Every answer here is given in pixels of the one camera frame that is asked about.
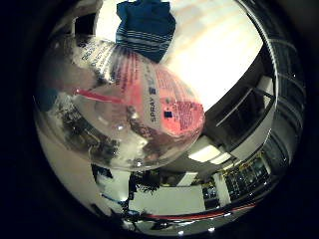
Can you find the spray bottle with blue head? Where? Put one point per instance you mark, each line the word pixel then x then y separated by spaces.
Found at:
pixel 133 109

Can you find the small white block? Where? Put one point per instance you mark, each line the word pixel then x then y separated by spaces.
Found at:
pixel 222 158

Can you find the dark framed window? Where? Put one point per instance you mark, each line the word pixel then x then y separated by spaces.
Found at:
pixel 239 122

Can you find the teal striped cloth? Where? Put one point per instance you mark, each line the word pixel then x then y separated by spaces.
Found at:
pixel 146 23

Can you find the dark storage rack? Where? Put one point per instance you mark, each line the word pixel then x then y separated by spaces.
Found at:
pixel 246 176

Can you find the large white block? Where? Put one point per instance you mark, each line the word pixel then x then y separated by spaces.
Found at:
pixel 204 153

